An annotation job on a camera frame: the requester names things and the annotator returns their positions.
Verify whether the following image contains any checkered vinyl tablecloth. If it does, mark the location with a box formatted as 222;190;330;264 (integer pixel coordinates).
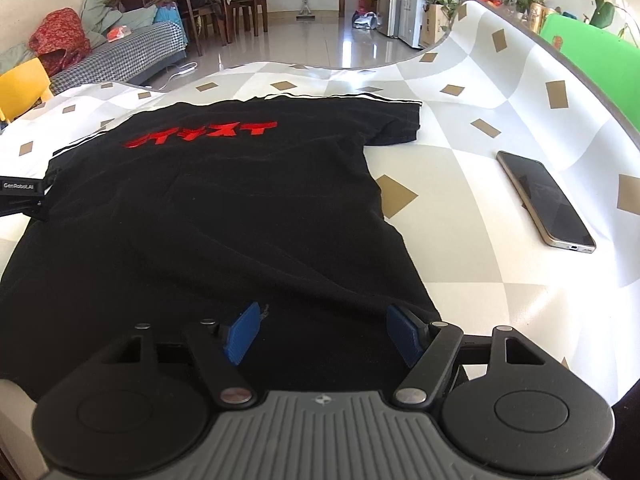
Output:
0;0;640;480

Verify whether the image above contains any black t-shirt with red print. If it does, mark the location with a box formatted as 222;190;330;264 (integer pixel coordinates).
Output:
0;95;443;403

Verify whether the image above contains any teal cushion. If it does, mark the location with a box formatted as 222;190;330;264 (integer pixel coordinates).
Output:
80;0;158;43

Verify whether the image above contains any yellow plastic chair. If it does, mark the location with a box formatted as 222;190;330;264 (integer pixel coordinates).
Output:
0;57;55;123

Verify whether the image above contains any gold drink can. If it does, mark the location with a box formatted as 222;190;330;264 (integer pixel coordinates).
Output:
530;2;556;36

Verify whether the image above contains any white power strip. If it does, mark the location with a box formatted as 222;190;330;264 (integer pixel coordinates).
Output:
150;61;198;92

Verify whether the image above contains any red patterned cloth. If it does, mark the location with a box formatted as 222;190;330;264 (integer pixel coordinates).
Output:
29;7;93;77

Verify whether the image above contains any houndstooth sofa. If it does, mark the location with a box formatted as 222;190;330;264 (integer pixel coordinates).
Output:
50;21;188;96

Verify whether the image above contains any green board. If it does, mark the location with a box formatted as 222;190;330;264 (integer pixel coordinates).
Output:
539;12;640;133

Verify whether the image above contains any grey green blanket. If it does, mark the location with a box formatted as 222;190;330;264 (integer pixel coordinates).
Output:
0;42;38;76

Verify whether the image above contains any smartphone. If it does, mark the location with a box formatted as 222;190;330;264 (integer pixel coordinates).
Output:
496;150;597;255

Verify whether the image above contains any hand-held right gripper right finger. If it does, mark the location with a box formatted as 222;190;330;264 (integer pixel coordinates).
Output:
386;304;548;407

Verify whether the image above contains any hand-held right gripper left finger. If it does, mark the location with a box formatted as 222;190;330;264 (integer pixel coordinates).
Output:
102;301;263;407

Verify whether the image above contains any cardboard box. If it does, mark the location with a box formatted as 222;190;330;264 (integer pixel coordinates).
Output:
419;2;451;48

